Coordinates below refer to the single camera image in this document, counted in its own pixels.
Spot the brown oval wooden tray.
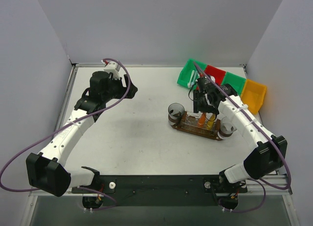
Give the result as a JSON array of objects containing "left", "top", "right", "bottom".
[{"left": 171, "top": 112, "right": 222, "bottom": 141}]

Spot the green bin with cups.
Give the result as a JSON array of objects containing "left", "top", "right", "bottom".
[{"left": 222, "top": 72, "right": 246, "bottom": 95}]

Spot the purple cable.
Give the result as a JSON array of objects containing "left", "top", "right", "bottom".
[
  {"left": 0, "top": 58, "right": 132, "bottom": 211},
  {"left": 193, "top": 61, "right": 292, "bottom": 213}
]

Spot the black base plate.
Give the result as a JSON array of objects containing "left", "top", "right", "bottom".
[{"left": 70, "top": 174, "right": 247, "bottom": 207}]

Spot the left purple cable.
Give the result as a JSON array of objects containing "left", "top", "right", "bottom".
[{"left": 0, "top": 58, "right": 132, "bottom": 211}]

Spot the light blue toothbrush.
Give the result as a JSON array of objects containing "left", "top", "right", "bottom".
[{"left": 190, "top": 71, "right": 198, "bottom": 88}]

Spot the green bin with toothbrushes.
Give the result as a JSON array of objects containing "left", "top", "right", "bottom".
[{"left": 177, "top": 59, "right": 207, "bottom": 88}]

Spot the clear glass cup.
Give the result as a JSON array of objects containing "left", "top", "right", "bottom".
[{"left": 218, "top": 117, "right": 237, "bottom": 139}]

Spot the orange toothpaste tube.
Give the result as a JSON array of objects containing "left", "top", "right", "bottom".
[{"left": 197, "top": 113, "right": 206, "bottom": 128}]

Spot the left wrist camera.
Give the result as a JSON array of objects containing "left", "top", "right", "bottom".
[{"left": 104, "top": 62, "right": 120, "bottom": 78}]

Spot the grey glass cup with holder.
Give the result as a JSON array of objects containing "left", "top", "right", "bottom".
[{"left": 168, "top": 103, "right": 185, "bottom": 126}]

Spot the yellow bin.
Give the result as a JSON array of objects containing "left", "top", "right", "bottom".
[{"left": 241, "top": 79, "right": 267, "bottom": 114}]

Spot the white toothbrush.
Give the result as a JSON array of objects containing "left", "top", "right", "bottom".
[{"left": 187, "top": 70, "right": 194, "bottom": 88}]

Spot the red bin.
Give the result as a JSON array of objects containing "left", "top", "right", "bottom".
[{"left": 204, "top": 65, "right": 226, "bottom": 86}]

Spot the clear acrylic toothbrush rack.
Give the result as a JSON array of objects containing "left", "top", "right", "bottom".
[{"left": 176, "top": 111, "right": 221, "bottom": 140}]

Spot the aluminium frame rail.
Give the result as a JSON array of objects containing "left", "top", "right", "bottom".
[{"left": 29, "top": 173, "right": 293, "bottom": 197}]

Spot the yellow toothpaste tube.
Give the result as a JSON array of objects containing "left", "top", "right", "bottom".
[{"left": 206, "top": 113, "right": 216, "bottom": 130}]

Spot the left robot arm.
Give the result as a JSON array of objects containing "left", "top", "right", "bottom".
[{"left": 26, "top": 71, "right": 138, "bottom": 197}]

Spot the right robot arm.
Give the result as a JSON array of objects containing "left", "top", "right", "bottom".
[{"left": 193, "top": 79, "right": 288, "bottom": 184}]

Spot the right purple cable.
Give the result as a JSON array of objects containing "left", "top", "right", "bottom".
[{"left": 193, "top": 61, "right": 292, "bottom": 213}]

